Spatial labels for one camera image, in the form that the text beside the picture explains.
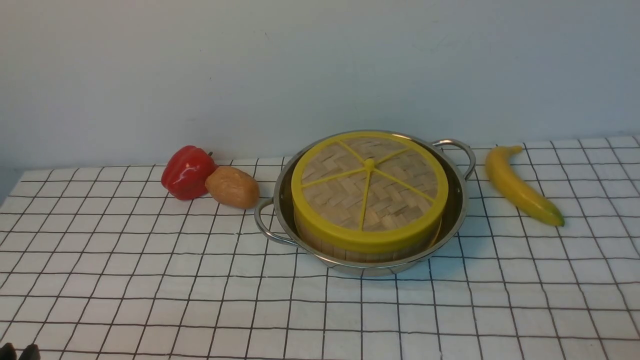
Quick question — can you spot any bamboo steamer basket yellow rim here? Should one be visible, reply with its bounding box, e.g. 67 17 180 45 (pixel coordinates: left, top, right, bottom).
294 213 442 264

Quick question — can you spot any woven bamboo steamer lid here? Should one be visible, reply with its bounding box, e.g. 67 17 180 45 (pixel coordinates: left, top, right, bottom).
290 131 450 231

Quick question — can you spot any stainless steel two-handled pot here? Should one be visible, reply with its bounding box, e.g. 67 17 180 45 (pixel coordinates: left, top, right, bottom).
254 130 476 277

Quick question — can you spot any yellow banana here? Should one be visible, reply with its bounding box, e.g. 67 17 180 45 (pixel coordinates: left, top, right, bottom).
485 145 565 227

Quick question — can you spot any brown potato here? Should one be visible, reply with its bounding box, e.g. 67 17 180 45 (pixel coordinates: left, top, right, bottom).
205 166 260 210

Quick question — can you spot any white checkered tablecloth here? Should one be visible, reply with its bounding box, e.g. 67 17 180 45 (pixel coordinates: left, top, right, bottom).
0 136 640 360

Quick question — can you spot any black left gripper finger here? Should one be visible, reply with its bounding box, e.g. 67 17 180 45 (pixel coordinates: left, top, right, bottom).
19 344 41 360
0 342 18 360

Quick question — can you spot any red bell pepper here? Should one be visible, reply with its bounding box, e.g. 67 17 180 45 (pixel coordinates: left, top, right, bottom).
160 145 218 201

